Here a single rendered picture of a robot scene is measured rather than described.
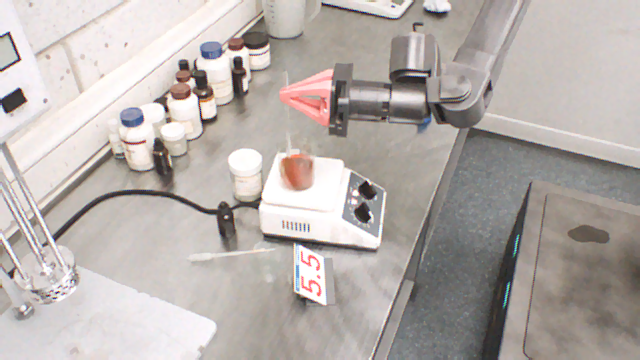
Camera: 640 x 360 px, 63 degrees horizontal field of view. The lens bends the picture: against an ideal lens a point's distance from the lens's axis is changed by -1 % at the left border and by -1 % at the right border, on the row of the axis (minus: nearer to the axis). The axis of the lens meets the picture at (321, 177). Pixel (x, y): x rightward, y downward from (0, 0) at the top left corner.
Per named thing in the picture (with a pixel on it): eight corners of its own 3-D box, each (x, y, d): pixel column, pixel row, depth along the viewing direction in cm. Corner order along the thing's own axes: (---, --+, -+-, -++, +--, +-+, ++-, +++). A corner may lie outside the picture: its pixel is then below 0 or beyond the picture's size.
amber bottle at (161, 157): (164, 177, 100) (156, 145, 95) (153, 171, 101) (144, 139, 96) (176, 168, 102) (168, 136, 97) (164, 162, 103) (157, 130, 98)
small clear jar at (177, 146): (166, 143, 108) (162, 122, 104) (189, 142, 108) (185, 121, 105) (163, 157, 104) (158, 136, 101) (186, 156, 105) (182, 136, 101)
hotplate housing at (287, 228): (384, 199, 97) (389, 166, 91) (378, 254, 87) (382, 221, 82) (266, 184, 99) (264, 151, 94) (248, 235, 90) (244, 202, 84)
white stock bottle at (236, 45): (255, 77, 127) (252, 40, 120) (240, 87, 124) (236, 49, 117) (238, 70, 129) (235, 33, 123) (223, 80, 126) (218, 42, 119)
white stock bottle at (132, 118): (143, 147, 107) (130, 100, 99) (167, 157, 105) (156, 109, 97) (120, 165, 103) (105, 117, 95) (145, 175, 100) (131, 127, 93)
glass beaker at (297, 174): (269, 186, 87) (266, 145, 81) (294, 166, 90) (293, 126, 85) (302, 205, 83) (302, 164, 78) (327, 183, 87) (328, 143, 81)
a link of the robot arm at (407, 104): (433, 116, 70) (427, 131, 76) (435, 70, 72) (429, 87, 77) (381, 112, 71) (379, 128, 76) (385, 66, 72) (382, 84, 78)
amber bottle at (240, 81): (234, 94, 121) (230, 62, 116) (233, 87, 124) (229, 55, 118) (249, 93, 122) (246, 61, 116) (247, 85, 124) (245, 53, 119)
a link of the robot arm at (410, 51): (470, 97, 66) (477, 123, 74) (472, 16, 69) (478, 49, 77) (378, 103, 70) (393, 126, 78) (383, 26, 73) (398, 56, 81)
